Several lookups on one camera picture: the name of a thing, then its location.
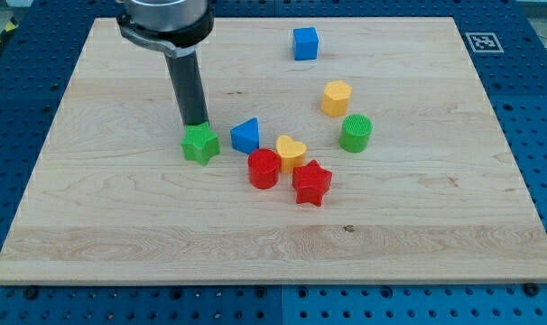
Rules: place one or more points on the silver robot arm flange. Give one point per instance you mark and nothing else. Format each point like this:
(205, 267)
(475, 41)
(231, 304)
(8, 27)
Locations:
(173, 27)

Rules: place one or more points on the blue triangle block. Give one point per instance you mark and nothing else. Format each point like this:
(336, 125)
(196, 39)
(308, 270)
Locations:
(245, 137)

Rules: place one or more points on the blue cube block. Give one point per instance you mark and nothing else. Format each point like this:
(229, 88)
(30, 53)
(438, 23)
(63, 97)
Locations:
(305, 43)

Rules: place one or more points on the red cylinder block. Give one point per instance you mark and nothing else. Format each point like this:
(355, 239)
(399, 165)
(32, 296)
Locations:
(263, 168)

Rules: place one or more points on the yellow heart block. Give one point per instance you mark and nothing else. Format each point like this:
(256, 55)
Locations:
(292, 153)

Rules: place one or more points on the red star block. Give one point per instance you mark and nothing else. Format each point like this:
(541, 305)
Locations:
(311, 182)

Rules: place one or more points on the green star block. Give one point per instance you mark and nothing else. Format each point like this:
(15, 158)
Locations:
(200, 143)

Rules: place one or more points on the light wooden board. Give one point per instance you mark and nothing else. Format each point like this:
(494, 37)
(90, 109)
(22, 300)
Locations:
(436, 197)

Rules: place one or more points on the green cylinder block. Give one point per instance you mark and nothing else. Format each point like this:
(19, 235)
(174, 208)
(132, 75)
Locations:
(355, 132)

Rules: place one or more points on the yellow hexagon block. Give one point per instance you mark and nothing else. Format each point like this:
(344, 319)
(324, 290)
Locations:
(336, 98)

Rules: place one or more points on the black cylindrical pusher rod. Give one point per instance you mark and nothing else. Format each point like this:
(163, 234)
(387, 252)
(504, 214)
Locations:
(188, 89)

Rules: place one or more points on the white fiducial marker tag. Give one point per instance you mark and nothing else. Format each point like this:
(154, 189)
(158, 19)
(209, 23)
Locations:
(484, 42)

